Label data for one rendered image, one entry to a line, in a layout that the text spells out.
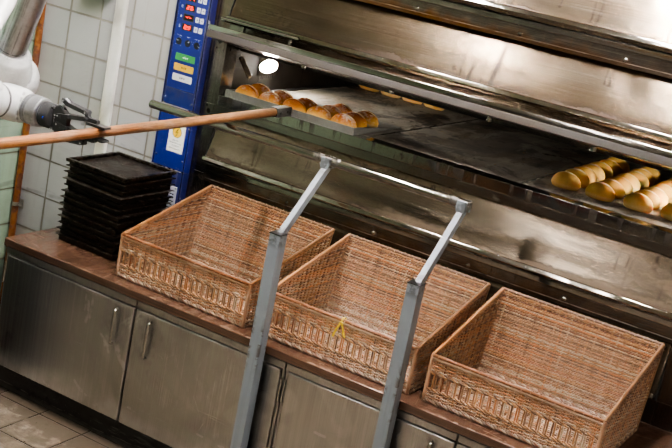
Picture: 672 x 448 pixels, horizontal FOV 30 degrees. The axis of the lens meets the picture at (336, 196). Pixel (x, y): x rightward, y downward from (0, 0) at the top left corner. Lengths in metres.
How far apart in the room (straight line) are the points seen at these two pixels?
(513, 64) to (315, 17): 0.75
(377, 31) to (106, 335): 1.38
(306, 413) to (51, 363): 1.05
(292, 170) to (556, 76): 1.03
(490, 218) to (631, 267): 0.49
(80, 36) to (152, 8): 0.37
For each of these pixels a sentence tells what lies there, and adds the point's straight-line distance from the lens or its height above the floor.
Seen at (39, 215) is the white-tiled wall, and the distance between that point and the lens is 5.23.
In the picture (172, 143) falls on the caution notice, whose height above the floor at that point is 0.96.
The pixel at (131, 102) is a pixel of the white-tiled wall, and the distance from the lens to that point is 4.86.
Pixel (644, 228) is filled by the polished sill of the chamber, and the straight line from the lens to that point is 3.95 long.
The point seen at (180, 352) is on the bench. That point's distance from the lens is 4.17.
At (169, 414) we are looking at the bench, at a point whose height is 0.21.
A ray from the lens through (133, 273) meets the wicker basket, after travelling 4.30.
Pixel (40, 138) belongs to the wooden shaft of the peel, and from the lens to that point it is 3.44.
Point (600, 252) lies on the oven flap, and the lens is 4.02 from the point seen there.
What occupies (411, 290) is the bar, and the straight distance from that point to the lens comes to 3.60.
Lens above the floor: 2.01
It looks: 14 degrees down
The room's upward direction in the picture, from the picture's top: 11 degrees clockwise
